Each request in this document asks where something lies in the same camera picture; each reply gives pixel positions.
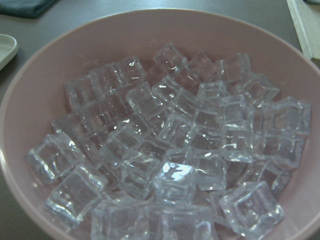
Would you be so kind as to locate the dark grey cloth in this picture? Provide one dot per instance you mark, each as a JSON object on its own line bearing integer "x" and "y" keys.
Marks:
{"x": 25, "y": 8}

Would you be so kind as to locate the cream serving tray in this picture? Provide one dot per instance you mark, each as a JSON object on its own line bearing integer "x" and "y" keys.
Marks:
{"x": 8, "y": 49}

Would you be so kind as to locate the pink bowl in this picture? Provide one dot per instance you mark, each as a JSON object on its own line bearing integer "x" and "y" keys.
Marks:
{"x": 35, "y": 97}

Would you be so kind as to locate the clear ice cubes pile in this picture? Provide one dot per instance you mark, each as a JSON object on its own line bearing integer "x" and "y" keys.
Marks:
{"x": 172, "y": 152}

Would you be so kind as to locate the wooden cutting board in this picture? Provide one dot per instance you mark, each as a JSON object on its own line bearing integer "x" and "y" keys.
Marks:
{"x": 306, "y": 21}

